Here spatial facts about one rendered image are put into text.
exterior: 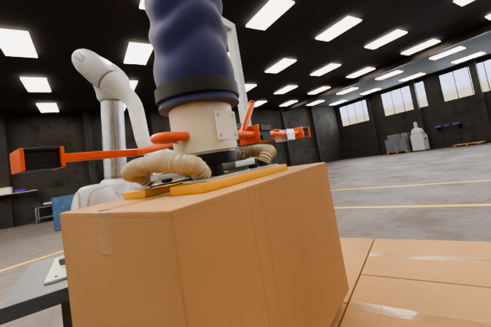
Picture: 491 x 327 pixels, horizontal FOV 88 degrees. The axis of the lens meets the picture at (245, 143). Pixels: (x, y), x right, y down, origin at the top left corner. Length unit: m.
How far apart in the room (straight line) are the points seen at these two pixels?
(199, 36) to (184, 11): 0.07
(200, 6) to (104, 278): 0.61
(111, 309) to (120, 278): 0.08
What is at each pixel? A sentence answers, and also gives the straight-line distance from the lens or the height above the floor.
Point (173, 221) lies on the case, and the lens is 0.36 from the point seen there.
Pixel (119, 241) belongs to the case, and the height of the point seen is 0.93.
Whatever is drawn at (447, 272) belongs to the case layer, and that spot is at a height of 0.54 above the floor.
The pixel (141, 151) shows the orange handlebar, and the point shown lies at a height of 1.11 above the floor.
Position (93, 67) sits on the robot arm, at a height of 1.51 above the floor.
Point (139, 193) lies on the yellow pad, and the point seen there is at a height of 0.99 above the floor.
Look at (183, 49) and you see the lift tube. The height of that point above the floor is 1.31.
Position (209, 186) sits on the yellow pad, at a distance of 0.49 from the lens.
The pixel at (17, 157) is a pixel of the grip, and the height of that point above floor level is 1.12.
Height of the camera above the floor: 1.02
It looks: 4 degrees up
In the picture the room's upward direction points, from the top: 9 degrees counter-clockwise
